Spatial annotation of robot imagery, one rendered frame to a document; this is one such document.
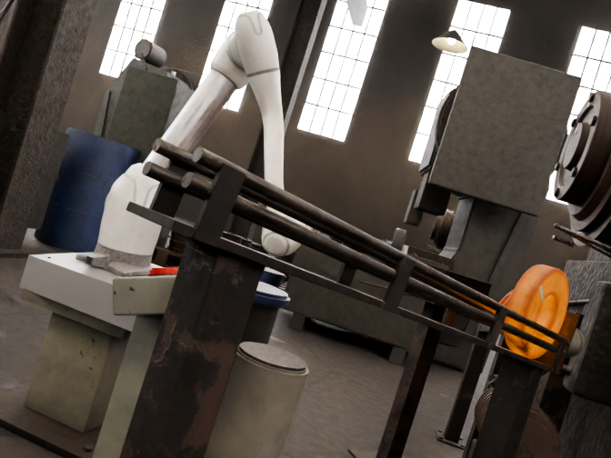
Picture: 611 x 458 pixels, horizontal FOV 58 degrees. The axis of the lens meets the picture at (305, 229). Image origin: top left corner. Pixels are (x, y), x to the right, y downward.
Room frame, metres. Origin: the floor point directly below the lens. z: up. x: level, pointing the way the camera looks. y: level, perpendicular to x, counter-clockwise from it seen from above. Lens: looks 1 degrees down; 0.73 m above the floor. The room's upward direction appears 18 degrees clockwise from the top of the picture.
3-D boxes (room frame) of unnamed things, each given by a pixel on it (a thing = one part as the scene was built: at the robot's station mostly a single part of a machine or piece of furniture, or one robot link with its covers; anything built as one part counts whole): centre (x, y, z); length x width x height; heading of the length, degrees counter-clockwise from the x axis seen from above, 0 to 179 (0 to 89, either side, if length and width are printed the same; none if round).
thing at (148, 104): (4.74, 1.44, 0.75); 0.70 x 0.48 x 1.50; 169
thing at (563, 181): (1.39, -0.60, 1.11); 0.28 x 0.06 x 0.28; 169
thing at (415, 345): (1.94, -0.51, 0.36); 0.26 x 0.20 x 0.72; 24
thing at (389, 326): (4.20, -0.54, 0.39); 1.03 x 0.83 x 0.79; 83
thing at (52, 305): (1.58, 0.47, 0.33); 0.32 x 0.32 x 0.04; 76
